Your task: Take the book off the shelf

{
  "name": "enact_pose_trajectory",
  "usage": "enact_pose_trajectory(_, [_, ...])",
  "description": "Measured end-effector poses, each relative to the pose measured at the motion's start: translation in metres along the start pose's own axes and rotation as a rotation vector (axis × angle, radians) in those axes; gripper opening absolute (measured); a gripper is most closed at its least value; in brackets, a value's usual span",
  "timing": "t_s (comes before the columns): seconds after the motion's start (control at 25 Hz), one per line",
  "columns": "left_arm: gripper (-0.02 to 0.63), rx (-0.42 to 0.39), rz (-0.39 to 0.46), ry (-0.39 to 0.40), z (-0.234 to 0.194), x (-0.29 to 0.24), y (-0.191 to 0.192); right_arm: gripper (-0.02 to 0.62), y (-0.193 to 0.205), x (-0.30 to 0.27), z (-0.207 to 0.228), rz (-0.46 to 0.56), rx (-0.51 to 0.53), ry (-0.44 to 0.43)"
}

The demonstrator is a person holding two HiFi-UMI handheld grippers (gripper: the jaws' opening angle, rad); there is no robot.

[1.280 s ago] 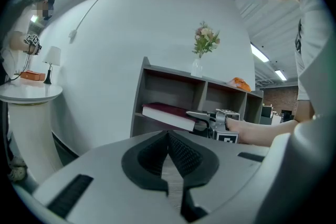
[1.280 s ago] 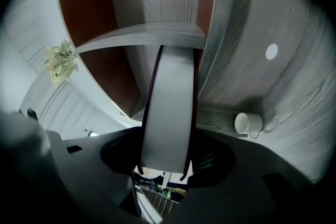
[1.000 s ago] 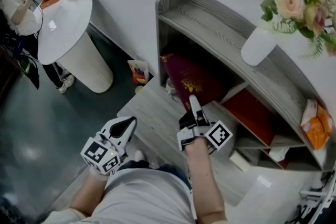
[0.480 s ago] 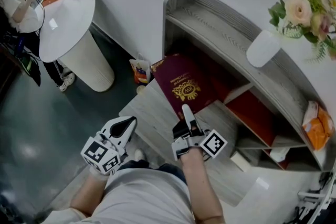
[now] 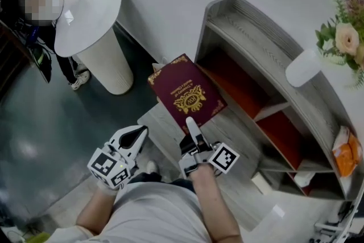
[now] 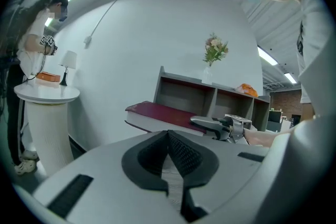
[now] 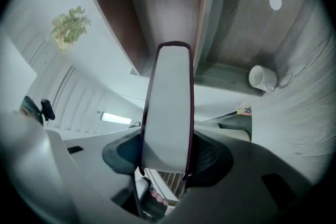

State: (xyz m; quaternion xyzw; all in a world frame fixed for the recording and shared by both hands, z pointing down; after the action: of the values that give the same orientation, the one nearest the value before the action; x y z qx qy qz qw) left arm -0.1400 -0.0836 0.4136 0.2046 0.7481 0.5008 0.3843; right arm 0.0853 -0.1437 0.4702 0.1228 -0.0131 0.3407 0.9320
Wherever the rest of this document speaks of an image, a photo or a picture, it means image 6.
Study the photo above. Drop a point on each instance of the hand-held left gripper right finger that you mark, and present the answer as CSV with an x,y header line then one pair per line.
x,y
204,165

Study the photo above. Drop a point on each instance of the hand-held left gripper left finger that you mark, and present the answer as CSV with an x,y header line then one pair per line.
x,y
131,165

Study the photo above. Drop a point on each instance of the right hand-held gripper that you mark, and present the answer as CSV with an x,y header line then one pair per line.
x,y
237,127

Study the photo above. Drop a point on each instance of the person's right forearm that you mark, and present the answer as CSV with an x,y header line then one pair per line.
x,y
262,137

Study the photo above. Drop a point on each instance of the white vase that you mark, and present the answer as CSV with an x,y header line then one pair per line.
x,y
207,76

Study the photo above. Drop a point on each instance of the grey wooden cubby shelf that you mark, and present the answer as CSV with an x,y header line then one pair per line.
x,y
183,81

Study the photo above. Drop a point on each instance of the maroon hardcover book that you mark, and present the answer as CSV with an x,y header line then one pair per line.
x,y
162,115

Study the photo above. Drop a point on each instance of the rectangular ceiling light panel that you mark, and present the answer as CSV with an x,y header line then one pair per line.
x,y
290,78
267,55

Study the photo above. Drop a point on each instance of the orange soft toy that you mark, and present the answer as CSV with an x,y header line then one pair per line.
x,y
248,90

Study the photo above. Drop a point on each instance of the artificial flower bouquet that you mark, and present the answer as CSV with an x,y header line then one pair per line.
x,y
215,49

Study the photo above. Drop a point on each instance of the white table lamp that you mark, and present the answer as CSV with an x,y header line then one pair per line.
x,y
68,59

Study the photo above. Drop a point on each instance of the white round pedestal table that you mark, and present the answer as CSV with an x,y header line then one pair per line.
x,y
47,126

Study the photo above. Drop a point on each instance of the person's white shirt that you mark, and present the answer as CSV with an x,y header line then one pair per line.
x,y
317,34

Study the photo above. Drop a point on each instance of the orange flat box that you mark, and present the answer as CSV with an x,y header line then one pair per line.
x,y
48,76

